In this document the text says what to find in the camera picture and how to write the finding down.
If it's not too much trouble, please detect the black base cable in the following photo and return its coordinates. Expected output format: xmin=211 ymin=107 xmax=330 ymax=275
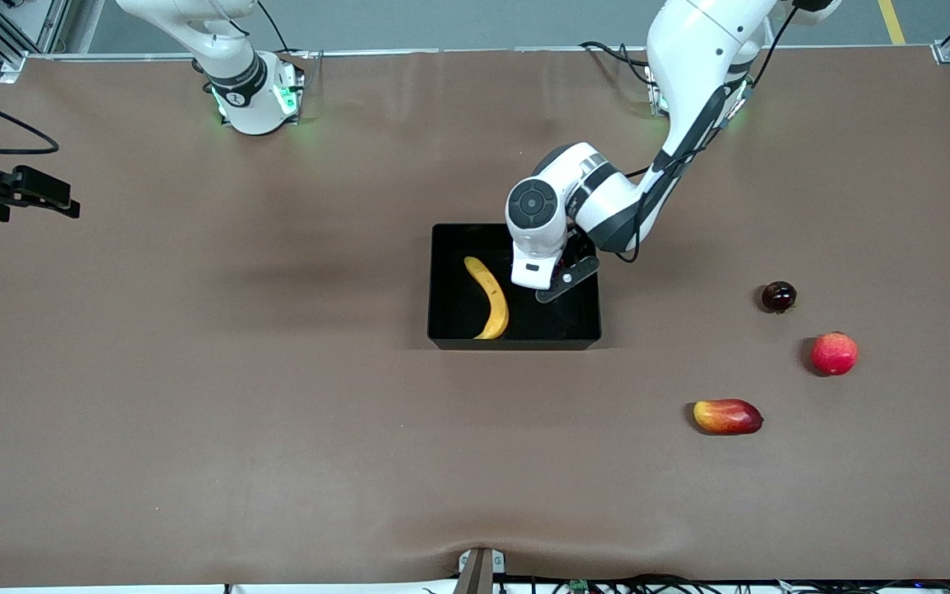
xmin=256 ymin=0 xmax=311 ymax=59
xmin=579 ymin=40 xmax=654 ymax=87

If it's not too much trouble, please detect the dark purple plum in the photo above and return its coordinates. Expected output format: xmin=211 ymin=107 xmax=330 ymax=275
xmin=761 ymin=280 xmax=798 ymax=314

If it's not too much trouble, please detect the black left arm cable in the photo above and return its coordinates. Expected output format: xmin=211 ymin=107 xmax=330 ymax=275
xmin=619 ymin=4 xmax=802 ymax=265

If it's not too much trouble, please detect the yellow banana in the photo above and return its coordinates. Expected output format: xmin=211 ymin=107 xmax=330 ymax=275
xmin=463 ymin=256 xmax=510 ymax=340

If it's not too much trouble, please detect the metal table edge bracket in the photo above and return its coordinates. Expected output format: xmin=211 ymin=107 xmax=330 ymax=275
xmin=456 ymin=547 xmax=506 ymax=594

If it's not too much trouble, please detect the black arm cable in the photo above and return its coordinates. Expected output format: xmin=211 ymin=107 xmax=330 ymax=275
xmin=0 ymin=82 xmax=60 ymax=158
xmin=619 ymin=4 xmax=802 ymax=265

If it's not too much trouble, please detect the brown table mat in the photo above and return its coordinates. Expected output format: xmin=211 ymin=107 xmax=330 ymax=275
xmin=0 ymin=45 xmax=950 ymax=588

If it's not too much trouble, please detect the black plastic box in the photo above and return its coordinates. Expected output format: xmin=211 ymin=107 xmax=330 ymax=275
xmin=427 ymin=223 xmax=603 ymax=351

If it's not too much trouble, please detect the red yellow mango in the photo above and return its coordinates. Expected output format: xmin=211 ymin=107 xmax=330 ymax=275
xmin=693 ymin=398 xmax=764 ymax=436

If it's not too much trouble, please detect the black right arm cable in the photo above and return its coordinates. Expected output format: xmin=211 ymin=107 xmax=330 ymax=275
xmin=0 ymin=82 xmax=60 ymax=158

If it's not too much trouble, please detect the red apple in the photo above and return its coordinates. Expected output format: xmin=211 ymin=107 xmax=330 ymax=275
xmin=810 ymin=331 xmax=859 ymax=377

